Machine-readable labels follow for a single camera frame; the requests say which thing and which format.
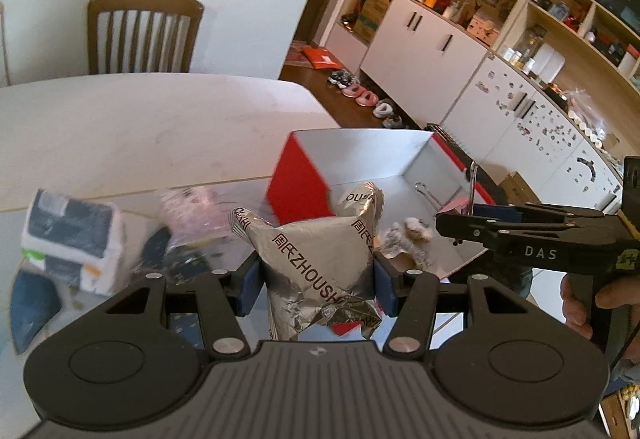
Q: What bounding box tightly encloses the person's right hand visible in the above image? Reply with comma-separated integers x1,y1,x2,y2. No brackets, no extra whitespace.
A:
560,272,640,339

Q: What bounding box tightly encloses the white blue tissue pack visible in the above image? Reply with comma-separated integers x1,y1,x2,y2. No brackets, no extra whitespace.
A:
21,189,125,296

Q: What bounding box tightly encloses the white storage cabinet wall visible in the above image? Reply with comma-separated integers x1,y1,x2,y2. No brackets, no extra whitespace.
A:
321,0,639,212

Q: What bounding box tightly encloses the silver foil snack bag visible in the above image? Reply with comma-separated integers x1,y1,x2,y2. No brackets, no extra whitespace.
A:
229,182,384,341

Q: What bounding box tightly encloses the pink clear plastic packet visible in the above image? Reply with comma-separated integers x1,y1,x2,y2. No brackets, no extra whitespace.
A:
155,186,233,249

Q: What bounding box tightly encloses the pink binder clip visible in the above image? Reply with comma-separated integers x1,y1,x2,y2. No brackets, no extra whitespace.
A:
414,161,478,215

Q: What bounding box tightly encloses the red white cardboard box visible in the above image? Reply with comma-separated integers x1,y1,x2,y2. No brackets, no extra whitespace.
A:
264,128,497,281

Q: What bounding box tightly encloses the wooden slat-back chair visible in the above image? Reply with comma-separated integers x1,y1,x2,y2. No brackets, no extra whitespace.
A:
87,0,204,75

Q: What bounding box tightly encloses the orange parcel bag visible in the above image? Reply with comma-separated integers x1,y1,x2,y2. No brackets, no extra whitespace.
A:
302,45,343,71

